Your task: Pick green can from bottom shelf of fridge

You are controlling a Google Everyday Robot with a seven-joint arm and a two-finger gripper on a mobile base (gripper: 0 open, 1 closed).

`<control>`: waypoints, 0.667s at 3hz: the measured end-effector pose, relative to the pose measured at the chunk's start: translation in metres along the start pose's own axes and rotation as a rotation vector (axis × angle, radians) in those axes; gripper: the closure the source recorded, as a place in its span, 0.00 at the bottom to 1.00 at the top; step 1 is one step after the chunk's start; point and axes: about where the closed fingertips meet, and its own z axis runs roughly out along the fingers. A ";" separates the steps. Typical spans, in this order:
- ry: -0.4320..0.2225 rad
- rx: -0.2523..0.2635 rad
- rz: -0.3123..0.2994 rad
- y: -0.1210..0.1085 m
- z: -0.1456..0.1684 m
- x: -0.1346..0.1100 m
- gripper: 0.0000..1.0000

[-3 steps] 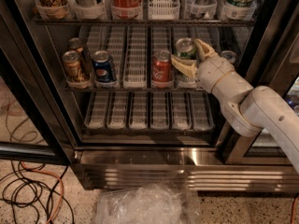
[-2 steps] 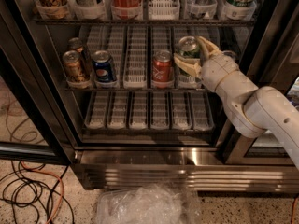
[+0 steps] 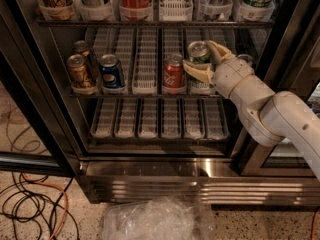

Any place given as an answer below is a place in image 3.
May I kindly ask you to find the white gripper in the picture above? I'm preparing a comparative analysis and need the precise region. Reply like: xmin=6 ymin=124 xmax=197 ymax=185
xmin=183 ymin=40 xmax=254 ymax=98

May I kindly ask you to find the green soda can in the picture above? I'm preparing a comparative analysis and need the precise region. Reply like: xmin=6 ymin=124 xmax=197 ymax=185
xmin=187 ymin=41 xmax=210 ymax=64

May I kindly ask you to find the blue red bull can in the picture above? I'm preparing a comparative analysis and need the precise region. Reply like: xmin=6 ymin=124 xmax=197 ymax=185
xmin=238 ymin=54 xmax=255 ymax=66

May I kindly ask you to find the red cola can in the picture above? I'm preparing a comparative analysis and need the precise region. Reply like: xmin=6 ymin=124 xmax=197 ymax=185
xmin=163 ymin=54 xmax=183 ymax=88

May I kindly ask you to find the empty white tray top shelf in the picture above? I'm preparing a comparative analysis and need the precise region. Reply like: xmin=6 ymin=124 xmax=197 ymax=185
xmin=159 ymin=0 xmax=193 ymax=22

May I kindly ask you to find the empty white tray shelf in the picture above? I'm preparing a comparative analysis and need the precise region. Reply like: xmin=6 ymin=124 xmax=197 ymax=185
xmin=159 ymin=0 xmax=193 ymax=22
xmin=132 ymin=29 xmax=158 ymax=95

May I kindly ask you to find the empty white tray middle shelf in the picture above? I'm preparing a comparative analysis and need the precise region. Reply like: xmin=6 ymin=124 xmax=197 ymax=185
xmin=132 ymin=29 xmax=158 ymax=95

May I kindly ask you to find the glass fridge door right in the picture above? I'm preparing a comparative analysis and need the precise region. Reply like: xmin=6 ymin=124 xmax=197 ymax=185
xmin=234 ymin=0 xmax=320 ymax=178

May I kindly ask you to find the glass fridge door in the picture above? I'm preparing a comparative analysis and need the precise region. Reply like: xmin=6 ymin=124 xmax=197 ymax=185
xmin=234 ymin=0 xmax=320 ymax=178
xmin=0 ymin=14 xmax=79 ymax=176

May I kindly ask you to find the blue pepsi can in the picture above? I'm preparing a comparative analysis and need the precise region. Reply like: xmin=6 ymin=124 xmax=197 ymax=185
xmin=99 ymin=54 xmax=125 ymax=89

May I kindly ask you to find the stainless steel fridge cabinet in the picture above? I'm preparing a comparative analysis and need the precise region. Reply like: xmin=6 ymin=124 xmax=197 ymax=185
xmin=1 ymin=0 xmax=319 ymax=206

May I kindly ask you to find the gold brown can rear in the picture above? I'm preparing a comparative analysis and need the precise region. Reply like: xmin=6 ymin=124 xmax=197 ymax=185
xmin=72 ymin=40 xmax=98 ymax=75

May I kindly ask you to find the gold brown can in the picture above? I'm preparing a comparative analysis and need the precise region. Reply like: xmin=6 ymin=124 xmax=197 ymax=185
xmin=72 ymin=40 xmax=98 ymax=75
xmin=67 ymin=54 xmax=96 ymax=88

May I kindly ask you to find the gold brown can front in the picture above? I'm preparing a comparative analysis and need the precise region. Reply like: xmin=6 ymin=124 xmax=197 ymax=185
xmin=67 ymin=54 xmax=96 ymax=88

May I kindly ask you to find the glass fridge door left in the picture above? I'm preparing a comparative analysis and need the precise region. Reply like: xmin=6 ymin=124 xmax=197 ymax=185
xmin=0 ymin=14 xmax=79 ymax=176

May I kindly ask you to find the clear plastic bag bin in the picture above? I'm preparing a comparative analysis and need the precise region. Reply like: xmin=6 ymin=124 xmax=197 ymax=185
xmin=102 ymin=196 xmax=214 ymax=240

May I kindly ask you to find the middle wire shelf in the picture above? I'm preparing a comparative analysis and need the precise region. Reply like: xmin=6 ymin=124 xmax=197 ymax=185
xmin=69 ymin=91 xmax=227 ymax=99

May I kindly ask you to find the wire shelf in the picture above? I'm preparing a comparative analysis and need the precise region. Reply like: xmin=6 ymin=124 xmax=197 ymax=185
xmin=37 ymin=19 xmax=274 ymax=29
xmin=69 ymin=91 xmax=227 ymax=99

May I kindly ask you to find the upper wire shelf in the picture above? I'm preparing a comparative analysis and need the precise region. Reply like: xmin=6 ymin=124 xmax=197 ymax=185
xmin=37 ymin=19 xmax=274 ymax=29

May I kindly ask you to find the orange cable right edge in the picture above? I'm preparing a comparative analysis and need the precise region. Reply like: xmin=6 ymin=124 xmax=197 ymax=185
xmin=310 ymin=208 xmax=320 ymax=240

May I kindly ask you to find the orange cable on floor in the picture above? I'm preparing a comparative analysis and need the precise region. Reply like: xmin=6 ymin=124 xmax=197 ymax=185
xmin=20 ymin=172 xmax=70 ymax=240

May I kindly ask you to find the black cable on floor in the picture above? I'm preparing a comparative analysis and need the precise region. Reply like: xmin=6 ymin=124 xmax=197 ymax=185
xmin=0 ymin=171 xmax=81 ymax=240

